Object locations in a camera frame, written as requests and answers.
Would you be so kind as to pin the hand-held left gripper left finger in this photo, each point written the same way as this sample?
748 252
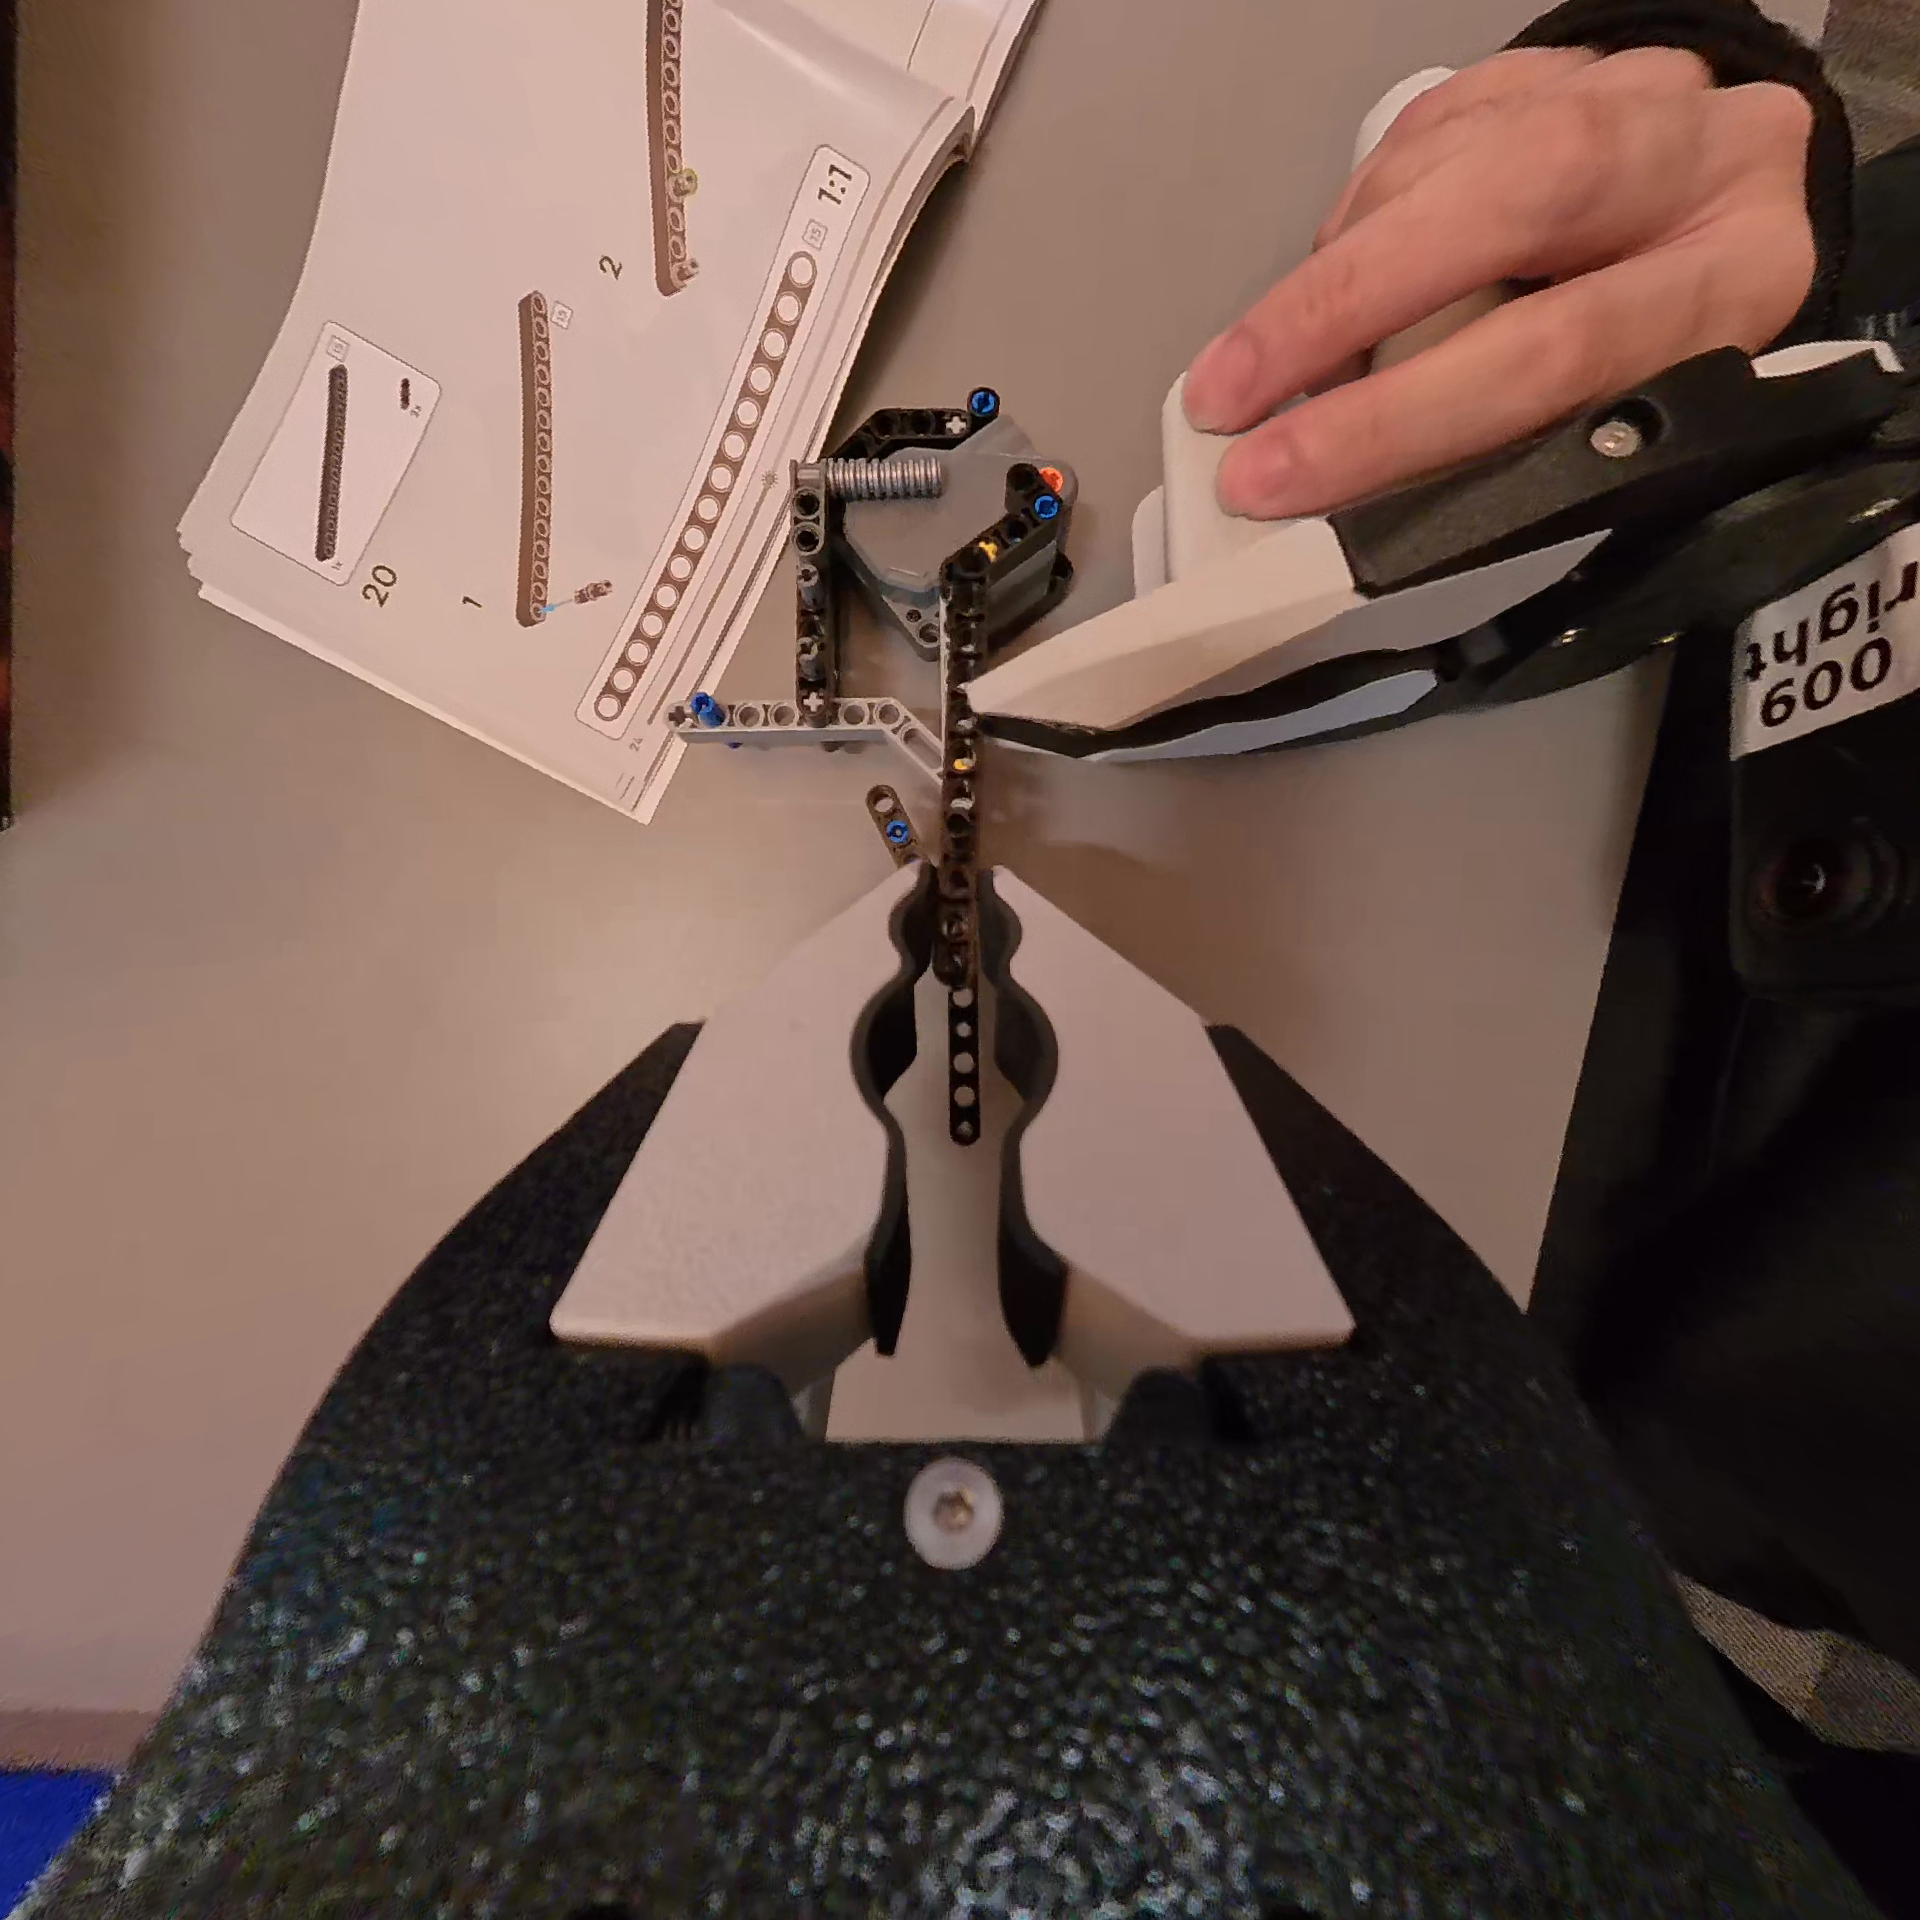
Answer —
721 1230

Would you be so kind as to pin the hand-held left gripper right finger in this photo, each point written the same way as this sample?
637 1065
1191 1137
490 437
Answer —
1200 1230

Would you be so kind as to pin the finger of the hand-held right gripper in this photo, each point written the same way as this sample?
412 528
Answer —
1200 645
1274 729

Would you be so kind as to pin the white instruction booklet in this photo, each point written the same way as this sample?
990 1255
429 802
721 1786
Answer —
494 374

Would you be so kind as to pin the grey desk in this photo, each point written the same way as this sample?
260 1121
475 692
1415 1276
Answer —
374 1051

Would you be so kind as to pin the grey black toy brick assembly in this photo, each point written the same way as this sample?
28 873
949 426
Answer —
968 631

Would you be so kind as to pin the person's right hand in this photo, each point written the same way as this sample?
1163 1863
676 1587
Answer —
1575 181

